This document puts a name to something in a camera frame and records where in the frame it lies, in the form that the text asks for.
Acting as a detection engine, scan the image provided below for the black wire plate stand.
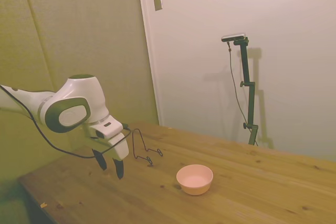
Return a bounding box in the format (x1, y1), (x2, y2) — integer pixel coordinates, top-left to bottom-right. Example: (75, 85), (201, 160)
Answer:
(132, 128), (164, 168)

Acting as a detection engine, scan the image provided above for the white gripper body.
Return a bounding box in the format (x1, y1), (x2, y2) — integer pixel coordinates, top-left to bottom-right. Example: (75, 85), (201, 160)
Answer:
(88, 126), (130, 161)

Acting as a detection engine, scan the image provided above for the grey bar-shaped camera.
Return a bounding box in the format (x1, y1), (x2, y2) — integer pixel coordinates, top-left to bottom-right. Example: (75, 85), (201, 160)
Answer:
(221, 33), (247, 42)

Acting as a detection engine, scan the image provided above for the dark articulated camera stand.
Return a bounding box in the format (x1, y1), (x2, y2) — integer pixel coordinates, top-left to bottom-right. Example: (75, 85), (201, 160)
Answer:
(233, 37), (260, 146)

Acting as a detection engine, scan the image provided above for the pink plastic bowl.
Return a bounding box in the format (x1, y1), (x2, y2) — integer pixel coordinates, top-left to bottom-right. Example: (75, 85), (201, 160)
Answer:
(176, 164), (214, 196)

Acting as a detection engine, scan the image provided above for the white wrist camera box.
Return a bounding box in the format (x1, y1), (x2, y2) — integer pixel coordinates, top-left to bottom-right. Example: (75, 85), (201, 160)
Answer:
(90, 115), (124, 140)

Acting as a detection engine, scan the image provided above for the white door trim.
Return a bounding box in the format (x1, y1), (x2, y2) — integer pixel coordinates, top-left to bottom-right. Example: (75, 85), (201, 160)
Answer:
(135, 0), (165, 127)

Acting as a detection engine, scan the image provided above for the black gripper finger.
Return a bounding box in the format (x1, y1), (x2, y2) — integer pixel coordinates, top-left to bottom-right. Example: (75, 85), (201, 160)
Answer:
(91, 149), (107, 171)
(112, 157), (125, 180)

